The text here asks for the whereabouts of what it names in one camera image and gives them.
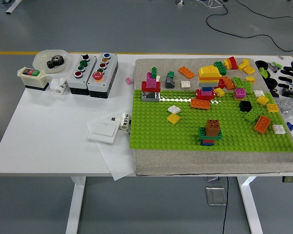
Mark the yellow square brick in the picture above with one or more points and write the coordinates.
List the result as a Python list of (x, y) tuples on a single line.
[(173, 118), (262, 99), (273, 107)]

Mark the small yellow brick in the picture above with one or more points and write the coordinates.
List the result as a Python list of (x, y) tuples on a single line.
[(250, 79), (245, 62), (249, 70), (241, 67)]

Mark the long light green brick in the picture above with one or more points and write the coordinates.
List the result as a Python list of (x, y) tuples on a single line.
[(254, 114)]

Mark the orange toy brick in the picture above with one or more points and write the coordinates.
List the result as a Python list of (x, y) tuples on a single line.
[(261, 123), (228, 83)]

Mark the black brick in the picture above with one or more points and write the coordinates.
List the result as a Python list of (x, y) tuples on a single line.
[(245, 106)]

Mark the pink brick stack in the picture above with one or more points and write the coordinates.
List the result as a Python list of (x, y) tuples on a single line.
[(239, 93)]

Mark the red yellow orange brick stack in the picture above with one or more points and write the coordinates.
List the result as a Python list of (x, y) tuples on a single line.
[(230, 63)]

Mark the dark green brick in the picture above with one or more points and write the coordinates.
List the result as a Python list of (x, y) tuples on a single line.
[(219, 67)]

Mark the green toy brick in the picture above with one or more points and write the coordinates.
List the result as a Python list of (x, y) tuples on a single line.
[(247, 86), (237, 81)]

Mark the red toy brick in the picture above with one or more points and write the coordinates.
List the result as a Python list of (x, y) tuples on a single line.
[(221, 84)]

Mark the yellow round brick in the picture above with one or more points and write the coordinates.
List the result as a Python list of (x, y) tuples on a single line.
[(219, 91)]

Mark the yellow orange red brick tower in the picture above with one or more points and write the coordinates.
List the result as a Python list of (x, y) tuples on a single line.
[(207, 73)]

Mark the brown green blue brick stack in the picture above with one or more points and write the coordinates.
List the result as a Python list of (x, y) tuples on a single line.
[(211, 129)]

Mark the thick orange brick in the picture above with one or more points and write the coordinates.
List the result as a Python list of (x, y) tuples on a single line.
[(199, 104)]

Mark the flat orange brick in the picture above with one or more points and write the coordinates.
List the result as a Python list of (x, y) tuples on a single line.
[(186, 72)]

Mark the white square tile brick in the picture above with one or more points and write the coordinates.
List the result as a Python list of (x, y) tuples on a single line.
[(185, 84)]

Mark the small green brick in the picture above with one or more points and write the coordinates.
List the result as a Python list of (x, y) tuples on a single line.
[(171, 74)]

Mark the dark grey slope brick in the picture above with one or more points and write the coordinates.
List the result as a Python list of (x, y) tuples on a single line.
[(169, 83)]

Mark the green toy baseplate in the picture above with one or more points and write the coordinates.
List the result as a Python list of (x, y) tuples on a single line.
[(161, 131)]

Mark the red pink grey brick tower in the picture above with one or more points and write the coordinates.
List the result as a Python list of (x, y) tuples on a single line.
[(150, 84)]

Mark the small pink brick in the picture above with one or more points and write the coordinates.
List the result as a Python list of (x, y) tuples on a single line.
[(129, 80)]

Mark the grey green tool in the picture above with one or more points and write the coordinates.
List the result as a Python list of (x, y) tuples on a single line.
[(274, 67)]

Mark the clear plastic bag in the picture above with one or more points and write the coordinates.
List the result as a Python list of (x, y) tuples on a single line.
[(286, 107)]

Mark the lime green piece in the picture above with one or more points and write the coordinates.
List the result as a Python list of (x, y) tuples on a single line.
[(263, 72)]

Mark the small blue piece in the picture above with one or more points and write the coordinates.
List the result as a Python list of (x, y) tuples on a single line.
[(290, 126)]

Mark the desk controller panel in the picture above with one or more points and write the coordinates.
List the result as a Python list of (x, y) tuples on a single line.
[(291, 179)]

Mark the grey-brown mat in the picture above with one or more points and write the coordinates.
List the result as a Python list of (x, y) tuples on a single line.
[(210, 162)]

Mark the metal plate under table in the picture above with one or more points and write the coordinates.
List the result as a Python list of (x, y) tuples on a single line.
[(213, 179)]

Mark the white table leg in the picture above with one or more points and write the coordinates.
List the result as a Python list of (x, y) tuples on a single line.
[(75, 207), (250, 207)]

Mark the grey stand foot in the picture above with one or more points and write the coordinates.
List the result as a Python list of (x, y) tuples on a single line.
[(180, 2)]

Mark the metal floor socket box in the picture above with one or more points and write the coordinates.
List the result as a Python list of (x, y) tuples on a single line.
[(216, 196)]

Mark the white printed cylinder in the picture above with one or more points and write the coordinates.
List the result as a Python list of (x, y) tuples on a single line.
[(124, 122)]

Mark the grey emergency-stop control box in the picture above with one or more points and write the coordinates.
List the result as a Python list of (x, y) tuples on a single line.
[(101, 87)]

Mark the white paper sheet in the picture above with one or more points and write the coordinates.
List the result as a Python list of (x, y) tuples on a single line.
[(117, 163)]

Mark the grey four-button control box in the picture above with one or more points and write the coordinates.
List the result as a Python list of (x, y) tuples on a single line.
[(78, 83)]

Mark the white pipe tee fitting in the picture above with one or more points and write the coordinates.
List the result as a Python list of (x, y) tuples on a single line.
[(59, 87)]

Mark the black metal gear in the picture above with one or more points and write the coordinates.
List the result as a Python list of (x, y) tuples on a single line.
[(55, 62)]

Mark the translucent white bowl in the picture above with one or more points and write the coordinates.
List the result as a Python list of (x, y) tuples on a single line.
[(40, 59)]

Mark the white desk leg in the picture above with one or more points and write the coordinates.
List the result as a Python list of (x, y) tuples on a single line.
[(13, 6)]

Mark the white wall switch plate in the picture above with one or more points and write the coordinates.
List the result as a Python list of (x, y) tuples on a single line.
[(102, 131)]

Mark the cream red-green switch box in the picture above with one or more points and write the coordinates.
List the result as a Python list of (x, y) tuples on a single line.
[(33, 79)]

